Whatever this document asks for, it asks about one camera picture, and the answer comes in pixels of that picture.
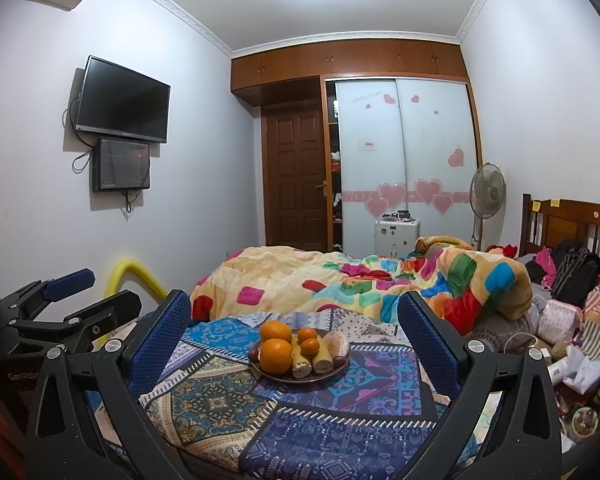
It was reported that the black wall television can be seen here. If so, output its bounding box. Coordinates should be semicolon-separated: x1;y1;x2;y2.
75;56;171;144

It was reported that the blue patterned bed sheet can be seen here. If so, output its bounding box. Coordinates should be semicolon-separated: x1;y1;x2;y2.
95;310;501;480

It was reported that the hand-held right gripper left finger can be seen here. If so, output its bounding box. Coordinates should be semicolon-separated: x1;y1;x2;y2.
25;289;193;480

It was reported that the colourful patchwork blanket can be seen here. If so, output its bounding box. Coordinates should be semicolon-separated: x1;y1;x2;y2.
190;234;533;337

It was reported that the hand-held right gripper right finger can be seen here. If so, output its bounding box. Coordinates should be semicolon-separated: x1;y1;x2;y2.
397;290;563;480

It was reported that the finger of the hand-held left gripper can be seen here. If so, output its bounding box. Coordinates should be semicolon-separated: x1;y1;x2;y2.
7;268;96;322
55;290;143;357

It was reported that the yellow foam bed rail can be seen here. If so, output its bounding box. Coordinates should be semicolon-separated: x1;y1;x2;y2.
94;257;168;351

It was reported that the small black wall monitor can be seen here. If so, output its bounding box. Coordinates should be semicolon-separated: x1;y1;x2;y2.
92;137;151;192

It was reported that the round brown plate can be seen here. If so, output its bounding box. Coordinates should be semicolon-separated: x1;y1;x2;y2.
248;329;352;385

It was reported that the brown wooden headboard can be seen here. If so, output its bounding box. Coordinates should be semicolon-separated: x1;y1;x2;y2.
520;193;600;281

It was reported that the black bag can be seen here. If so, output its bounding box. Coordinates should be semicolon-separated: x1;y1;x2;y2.
550;247;600;308

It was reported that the brown wooden door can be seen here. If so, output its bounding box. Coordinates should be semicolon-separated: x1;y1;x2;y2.
261;102;328;252

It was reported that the yellow-green sugarcane piece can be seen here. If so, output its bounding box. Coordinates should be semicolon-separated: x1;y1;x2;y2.
291;335;313;379
311;342;333;375

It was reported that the white box appliance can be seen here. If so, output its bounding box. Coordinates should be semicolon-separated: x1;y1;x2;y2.
374;219;422;258

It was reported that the standing electric fan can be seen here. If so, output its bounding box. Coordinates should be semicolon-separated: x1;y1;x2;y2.
469;162;506;251

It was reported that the wardrobe with heart stickers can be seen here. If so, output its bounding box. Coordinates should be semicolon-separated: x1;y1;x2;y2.
230;40;483;256

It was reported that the pink clothing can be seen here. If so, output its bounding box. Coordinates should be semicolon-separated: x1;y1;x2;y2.
532;247;557;288

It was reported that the grey patterned pillow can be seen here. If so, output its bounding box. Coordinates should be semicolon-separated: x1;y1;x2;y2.
472;305;541;356

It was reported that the large orange with sticker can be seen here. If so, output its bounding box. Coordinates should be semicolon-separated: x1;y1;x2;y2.
259;339;293;375

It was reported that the pink quilted bag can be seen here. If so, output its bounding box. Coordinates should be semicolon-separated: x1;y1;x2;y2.
537;300;583;346

